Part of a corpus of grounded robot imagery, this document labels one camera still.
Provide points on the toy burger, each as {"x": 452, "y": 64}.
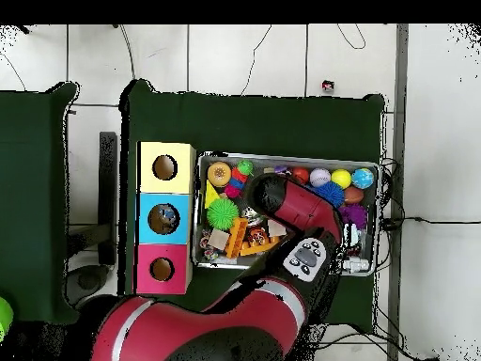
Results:
{"x": 218, "y": 174}

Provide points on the plain wooden cube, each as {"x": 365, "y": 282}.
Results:
{"x": 219, "y": 240}

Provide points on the plain green spiky ball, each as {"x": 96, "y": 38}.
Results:
{"x": 222, "y": 214}

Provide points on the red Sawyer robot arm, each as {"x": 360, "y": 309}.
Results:
{"x": 300, "y": 207}

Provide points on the black upright panel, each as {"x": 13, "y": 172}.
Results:
{"x": 108, "y": 188}

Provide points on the wooden box with three holes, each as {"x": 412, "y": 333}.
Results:
{"x": 165, "y": 184}

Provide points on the lime green round object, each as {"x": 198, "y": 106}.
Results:
{"x": 5, "y": 319}

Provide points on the globe print ball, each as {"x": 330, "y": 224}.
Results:
{"x": 363, "y": 178}

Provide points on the purple spiky ball with eyes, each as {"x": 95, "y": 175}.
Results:
{"x": 353, "y": 216}

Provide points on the yellow toy cheese wedge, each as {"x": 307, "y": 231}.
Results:
{"x": 211, "y": 196}

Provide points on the crushed red silver can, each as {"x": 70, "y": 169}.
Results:
{"x": 328, "y": 85}

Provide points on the orange plastic toy block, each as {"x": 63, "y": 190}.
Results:
{"x": 236, "y": 238}

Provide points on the white baseball toy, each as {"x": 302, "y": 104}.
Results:
{"x": 320, "y": 176}

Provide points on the plain blue spiky ball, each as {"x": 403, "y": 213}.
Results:
{"x": 328, "y": 193}

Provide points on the yellow ball toy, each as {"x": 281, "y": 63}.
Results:
{"x": 341, "y": 178}

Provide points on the dark green side table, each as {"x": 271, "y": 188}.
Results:
{"x": 34, "y": 225}

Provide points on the brown toy football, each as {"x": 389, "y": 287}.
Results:
{"x": 354, "y": 195}

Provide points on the dark green table cloth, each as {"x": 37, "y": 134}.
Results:
{"x": 263, "y": 124}

